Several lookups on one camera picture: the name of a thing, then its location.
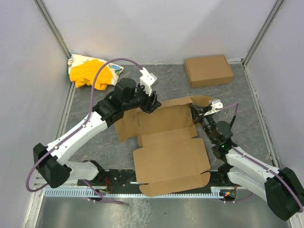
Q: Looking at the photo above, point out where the cardboard box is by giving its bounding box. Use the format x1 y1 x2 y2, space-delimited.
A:
184 55 234 88
115 95 211 197

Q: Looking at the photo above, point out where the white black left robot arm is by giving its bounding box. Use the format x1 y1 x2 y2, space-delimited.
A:
33 76 161 188

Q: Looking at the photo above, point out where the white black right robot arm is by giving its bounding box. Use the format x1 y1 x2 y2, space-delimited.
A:
190 100 304 221

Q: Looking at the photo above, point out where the folded closed cardboard box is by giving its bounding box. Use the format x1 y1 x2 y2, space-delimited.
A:
184 55 234 88

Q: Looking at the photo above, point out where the floral patterned cloth bag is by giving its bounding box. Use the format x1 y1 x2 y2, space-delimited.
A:
67 54 124 86

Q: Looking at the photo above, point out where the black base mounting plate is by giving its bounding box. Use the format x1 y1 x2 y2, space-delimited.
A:
87 169 235 189

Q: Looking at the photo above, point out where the yellow cloth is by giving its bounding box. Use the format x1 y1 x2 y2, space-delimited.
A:
69 59 114 90

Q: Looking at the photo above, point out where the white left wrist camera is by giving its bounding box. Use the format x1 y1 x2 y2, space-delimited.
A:
140 67 158 96

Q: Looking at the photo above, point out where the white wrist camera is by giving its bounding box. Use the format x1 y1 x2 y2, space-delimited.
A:
140 67 158 96
204 99 223 116

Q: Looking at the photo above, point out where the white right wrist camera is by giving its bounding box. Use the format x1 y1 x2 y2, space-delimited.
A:
204 99 223 116

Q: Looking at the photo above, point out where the light blue cable duct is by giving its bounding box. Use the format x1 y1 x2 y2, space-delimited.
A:
44 187 224 199

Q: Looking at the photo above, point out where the left aluminium corner post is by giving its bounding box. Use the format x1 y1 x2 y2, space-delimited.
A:
33 0 71 59

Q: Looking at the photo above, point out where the aluminium corner post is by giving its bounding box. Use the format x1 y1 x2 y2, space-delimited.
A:
242 0 285 67
33 0 71 59

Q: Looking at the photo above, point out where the aluminium frame rail front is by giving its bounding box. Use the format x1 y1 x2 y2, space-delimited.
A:
33 168 295 190

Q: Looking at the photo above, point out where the right aluminium corner post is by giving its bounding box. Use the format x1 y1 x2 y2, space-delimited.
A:
242 0 285 67

